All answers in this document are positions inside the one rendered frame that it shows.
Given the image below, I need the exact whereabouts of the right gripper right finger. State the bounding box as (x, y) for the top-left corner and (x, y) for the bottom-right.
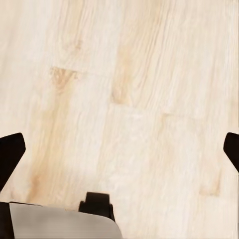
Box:
(223, 132), (239, 173)

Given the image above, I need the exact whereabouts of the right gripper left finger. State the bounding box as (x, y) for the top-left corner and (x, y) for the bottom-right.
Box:
(0, 132), (26, 192)

